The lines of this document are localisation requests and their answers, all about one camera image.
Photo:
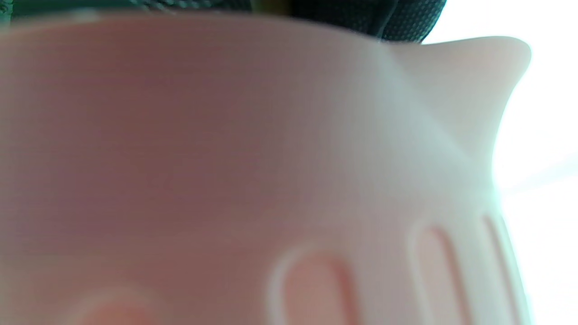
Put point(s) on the person's right hand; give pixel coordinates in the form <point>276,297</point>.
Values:
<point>388,18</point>

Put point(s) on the pink salad bowl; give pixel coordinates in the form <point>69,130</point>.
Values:
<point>226,158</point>

